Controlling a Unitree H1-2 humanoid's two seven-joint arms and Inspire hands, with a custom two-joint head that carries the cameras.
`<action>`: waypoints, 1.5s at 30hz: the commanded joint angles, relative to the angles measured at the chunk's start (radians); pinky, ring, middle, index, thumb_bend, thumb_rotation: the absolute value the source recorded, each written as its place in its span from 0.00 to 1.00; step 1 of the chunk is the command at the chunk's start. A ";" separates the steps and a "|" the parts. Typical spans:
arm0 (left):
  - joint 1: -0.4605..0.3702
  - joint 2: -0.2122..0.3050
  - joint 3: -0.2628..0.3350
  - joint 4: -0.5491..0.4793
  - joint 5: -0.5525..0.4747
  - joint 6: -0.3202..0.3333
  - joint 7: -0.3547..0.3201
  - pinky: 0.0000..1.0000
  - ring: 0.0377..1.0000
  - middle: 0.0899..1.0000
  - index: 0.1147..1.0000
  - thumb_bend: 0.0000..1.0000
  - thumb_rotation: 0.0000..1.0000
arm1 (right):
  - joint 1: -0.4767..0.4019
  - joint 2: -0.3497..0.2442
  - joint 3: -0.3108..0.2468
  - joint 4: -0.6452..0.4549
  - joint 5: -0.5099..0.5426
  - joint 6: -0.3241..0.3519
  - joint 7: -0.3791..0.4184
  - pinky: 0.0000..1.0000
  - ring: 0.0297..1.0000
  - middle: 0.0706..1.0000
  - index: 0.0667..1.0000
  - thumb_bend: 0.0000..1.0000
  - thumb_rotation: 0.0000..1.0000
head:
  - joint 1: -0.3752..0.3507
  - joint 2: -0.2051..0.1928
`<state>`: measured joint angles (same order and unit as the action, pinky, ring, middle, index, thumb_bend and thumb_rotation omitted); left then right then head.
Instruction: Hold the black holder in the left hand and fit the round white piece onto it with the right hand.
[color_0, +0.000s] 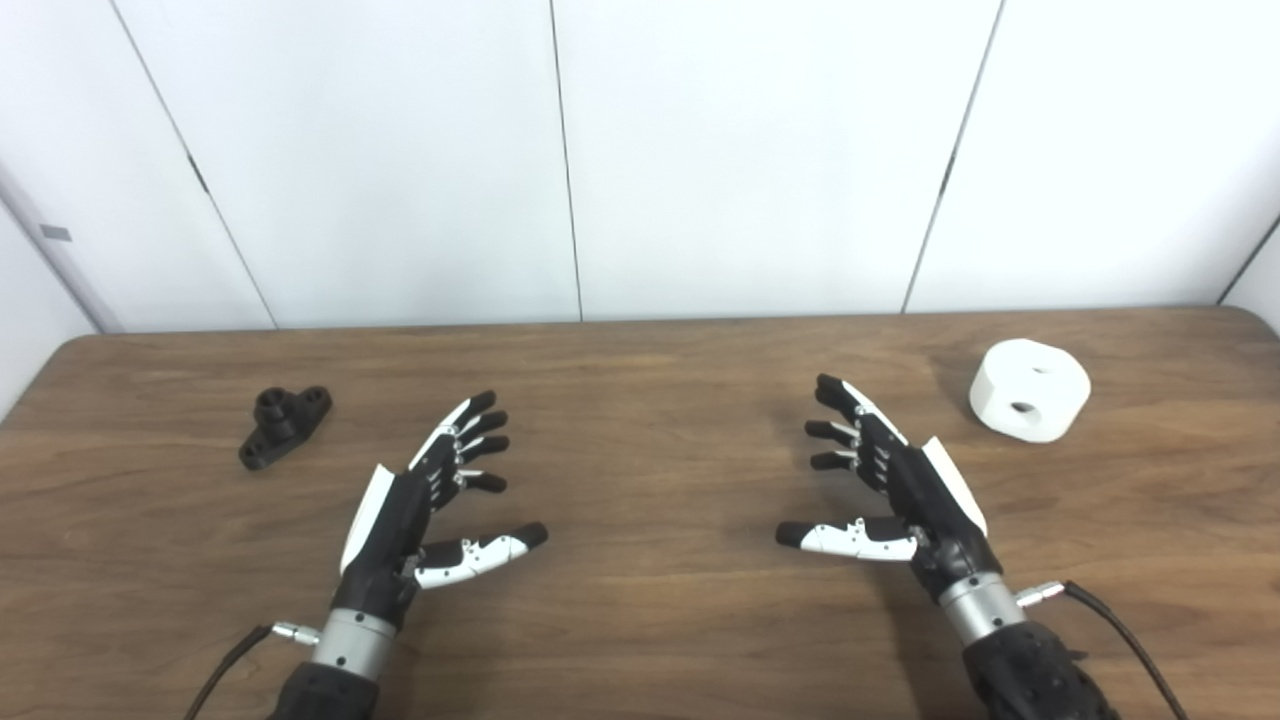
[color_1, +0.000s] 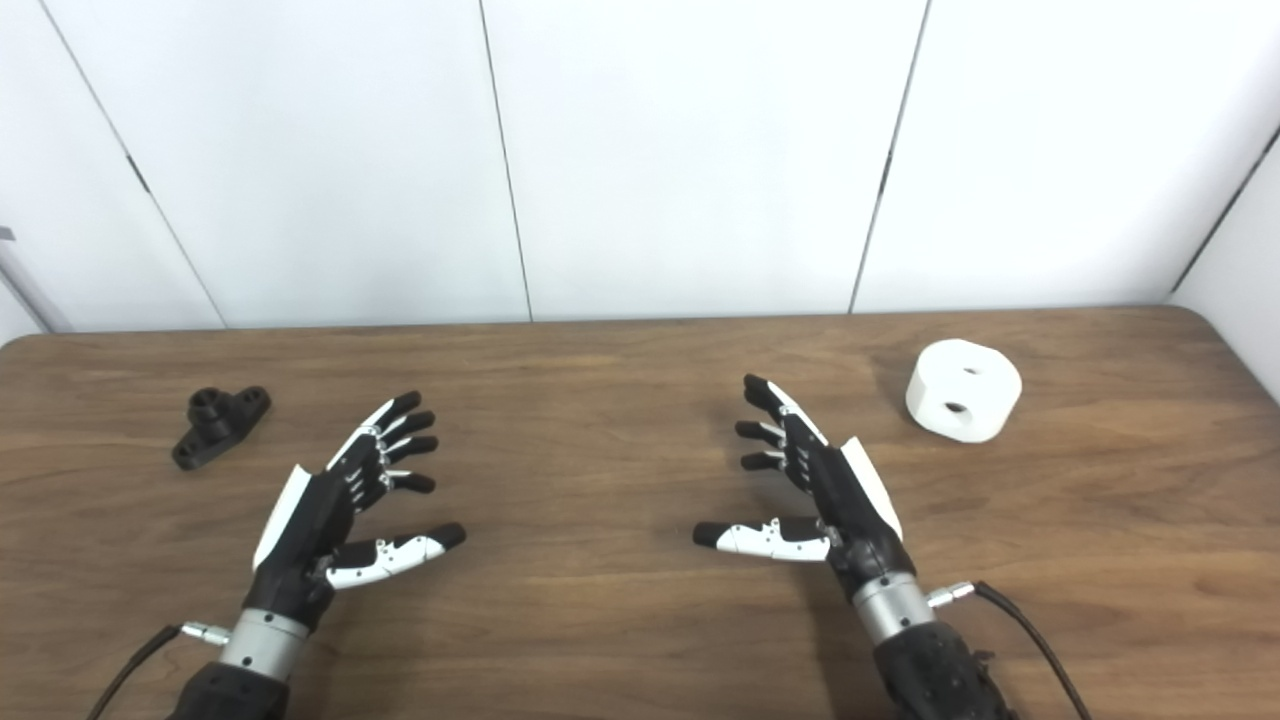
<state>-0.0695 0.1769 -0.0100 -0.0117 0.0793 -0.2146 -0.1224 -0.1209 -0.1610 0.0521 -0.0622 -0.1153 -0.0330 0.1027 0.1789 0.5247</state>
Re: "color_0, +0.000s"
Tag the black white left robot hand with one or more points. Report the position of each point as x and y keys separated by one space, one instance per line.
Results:
x=385 y=530

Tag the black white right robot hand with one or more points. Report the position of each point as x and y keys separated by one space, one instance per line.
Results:
x=935 y=510

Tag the round white plastic piece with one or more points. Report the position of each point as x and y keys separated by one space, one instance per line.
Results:
x=1005 y=385

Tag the black flanged holder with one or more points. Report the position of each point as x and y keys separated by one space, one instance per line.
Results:
x=280 y=425

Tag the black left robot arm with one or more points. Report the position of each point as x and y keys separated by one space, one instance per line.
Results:
x=335 y=680

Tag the small grey wall label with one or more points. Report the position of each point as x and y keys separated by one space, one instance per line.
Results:
x=55 y=232

